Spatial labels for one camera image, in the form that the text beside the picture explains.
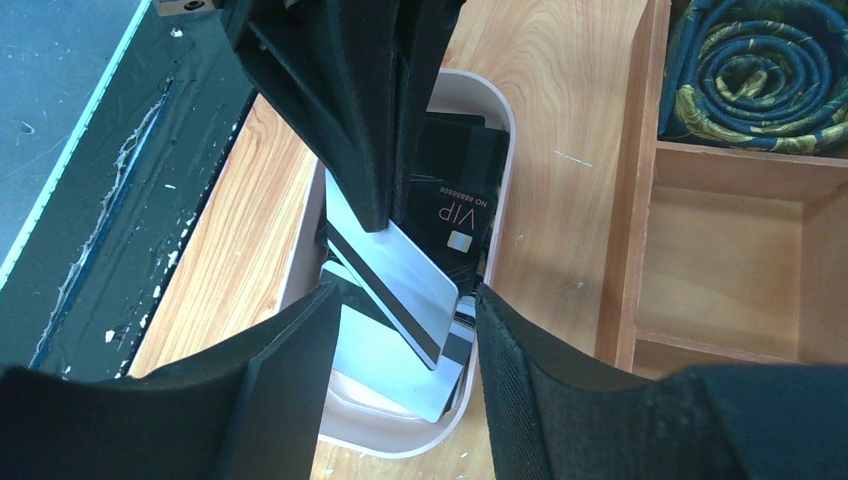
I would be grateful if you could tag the brown wooden divider tray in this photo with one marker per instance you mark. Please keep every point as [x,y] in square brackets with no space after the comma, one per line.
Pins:
[717,254]

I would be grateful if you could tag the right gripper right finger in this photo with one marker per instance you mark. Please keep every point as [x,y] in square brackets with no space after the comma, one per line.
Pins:
[554,412]

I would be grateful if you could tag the pink oval tray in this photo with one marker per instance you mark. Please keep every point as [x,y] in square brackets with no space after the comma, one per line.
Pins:
[382,399]

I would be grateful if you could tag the white card black stripe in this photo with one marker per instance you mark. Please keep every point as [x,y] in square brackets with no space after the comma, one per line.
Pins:
[415,295]

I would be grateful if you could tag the black flower cup front left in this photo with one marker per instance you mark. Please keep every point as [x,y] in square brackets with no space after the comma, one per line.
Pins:
[767,76]

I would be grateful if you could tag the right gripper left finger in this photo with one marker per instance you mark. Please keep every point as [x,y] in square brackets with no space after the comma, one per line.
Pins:
[249,407]

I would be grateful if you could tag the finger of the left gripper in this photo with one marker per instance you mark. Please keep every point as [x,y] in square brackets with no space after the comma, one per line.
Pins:
[422,34]
[328,68]

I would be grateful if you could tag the white card in tray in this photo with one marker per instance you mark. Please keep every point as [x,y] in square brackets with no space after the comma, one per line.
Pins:
[373,353]

